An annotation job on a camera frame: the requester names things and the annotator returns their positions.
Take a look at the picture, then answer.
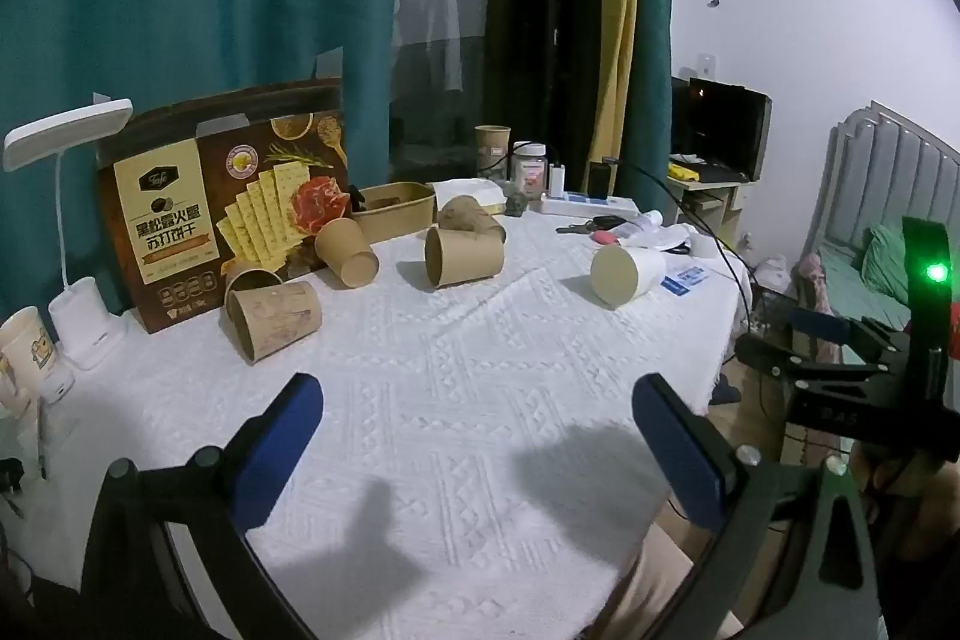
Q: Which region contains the white cartoon paper cup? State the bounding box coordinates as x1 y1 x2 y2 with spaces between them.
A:
0 305 77 402

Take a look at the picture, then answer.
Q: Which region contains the black cable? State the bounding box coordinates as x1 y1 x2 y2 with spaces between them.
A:
613 158 755 348

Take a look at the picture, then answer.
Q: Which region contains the white power strip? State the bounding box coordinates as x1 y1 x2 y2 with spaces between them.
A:
541 193 641 218

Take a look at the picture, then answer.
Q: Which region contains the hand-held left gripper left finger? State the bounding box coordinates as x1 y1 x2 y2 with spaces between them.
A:
81 372 325 640

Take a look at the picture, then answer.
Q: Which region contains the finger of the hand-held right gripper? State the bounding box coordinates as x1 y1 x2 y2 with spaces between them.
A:
793 305 913 365
733 332 910 395

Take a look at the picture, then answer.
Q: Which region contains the white flat box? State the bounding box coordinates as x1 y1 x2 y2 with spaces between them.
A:
433 178 506 212

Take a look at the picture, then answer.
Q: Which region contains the green pillow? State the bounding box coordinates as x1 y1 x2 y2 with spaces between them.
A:
859 223 914 305

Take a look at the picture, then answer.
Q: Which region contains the person's right hand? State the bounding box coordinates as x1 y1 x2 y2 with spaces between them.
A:
855 443 960 513

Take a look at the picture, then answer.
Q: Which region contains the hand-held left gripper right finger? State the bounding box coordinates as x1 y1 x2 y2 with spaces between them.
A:
632 372 887 640

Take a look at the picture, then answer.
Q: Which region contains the black monitor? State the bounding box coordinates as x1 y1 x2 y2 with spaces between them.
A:
685 76 773 178

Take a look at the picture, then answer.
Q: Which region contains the blue white card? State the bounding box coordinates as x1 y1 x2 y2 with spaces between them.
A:
663 263 711 296

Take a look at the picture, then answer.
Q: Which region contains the printed brown paper cup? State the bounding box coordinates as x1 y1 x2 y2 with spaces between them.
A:
225 280 323 364

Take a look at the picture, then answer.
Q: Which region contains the yellow curtain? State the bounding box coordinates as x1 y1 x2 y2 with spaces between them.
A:
587 0 640 170

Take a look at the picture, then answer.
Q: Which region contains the white hanging garment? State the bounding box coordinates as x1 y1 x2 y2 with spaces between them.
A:
391 0 464 95

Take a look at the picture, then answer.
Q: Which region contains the clear jar white lid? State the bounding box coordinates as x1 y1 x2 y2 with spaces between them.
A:
511 140 548 193

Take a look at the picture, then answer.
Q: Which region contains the brown cracker box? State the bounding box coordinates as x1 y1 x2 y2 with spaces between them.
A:
96 77 352 335

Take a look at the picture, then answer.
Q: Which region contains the black plug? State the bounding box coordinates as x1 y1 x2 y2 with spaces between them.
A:
0 455 29 500

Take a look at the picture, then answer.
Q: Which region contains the green bed sheet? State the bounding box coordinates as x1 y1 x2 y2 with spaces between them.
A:
816 242 912 330

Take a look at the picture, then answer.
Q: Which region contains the kraft paper bowl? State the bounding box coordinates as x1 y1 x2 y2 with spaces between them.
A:
351 182 437 245

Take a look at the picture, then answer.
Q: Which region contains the bunch of keys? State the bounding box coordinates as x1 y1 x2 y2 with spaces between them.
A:
556 216 626 236

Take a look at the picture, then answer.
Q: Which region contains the white textured tablecloth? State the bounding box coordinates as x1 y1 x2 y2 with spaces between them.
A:
0 179 752 640

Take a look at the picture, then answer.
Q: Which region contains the white tube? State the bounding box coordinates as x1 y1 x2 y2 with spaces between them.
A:
622 209 665 238

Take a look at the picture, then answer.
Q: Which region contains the white desk lamp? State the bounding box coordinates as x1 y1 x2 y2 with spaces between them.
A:
3 98 134 372

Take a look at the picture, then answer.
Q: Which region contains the small wooden desk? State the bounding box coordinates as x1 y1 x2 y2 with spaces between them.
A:
666 158 752 240

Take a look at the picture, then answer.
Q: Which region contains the grey padded headboard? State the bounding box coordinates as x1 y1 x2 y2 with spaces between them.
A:
801 101 960 289

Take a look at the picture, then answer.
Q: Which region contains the person's leg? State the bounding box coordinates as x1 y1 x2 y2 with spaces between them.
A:
611 524 751 640

